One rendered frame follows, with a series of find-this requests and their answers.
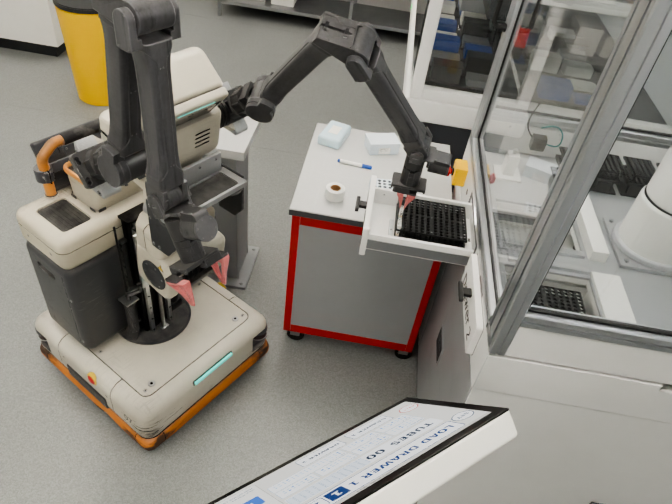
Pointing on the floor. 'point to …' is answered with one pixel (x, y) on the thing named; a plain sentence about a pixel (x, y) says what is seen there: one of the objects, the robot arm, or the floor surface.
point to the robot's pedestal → (240, 251)
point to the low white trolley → (362, 327)
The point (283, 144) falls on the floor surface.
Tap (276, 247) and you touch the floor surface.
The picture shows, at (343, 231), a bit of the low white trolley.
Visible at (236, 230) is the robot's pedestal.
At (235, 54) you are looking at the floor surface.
